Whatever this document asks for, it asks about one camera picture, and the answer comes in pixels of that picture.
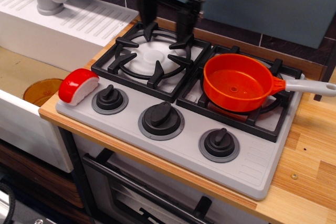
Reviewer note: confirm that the black left burner grate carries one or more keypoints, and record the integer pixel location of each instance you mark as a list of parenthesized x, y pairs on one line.
[(152, 61)]

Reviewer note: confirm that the black burner grate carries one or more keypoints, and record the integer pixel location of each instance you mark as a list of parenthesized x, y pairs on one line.
[(265, 122), (152, 61)]

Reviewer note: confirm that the grey toy stove top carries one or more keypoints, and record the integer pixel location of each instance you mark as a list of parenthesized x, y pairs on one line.
[(250, 173)]

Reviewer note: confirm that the black left stove knob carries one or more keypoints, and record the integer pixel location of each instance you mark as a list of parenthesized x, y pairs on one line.
[(109, 101)]

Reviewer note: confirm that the black stove knob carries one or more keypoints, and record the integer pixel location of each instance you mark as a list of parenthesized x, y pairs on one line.
[(109, 101), (161, 122), (219, 145)]

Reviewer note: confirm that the black middle stove knob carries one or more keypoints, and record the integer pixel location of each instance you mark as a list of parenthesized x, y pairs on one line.
[(161, 122)]

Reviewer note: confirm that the red and white toy sushi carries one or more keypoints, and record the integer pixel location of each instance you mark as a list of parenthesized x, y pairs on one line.
[(77, 85)]

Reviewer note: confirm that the white toy sink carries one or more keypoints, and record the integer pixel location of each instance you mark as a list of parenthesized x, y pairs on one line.
[(36, 47)]

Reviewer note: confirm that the black right stove knob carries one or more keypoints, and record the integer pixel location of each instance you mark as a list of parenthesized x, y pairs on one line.
[(219, 145)]

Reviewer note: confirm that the black right burner grate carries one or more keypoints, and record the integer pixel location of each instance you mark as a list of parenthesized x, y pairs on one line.
[(265, 122)]

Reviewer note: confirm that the amber plastic sink drain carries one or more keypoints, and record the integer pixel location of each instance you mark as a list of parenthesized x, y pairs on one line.
[(40, 92)]

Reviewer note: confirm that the toy oven door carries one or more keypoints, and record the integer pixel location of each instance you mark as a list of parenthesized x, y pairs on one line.
[(139, 194)]

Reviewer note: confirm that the orange pot with grey handle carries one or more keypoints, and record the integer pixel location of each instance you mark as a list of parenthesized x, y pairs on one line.
[(239, 83)]

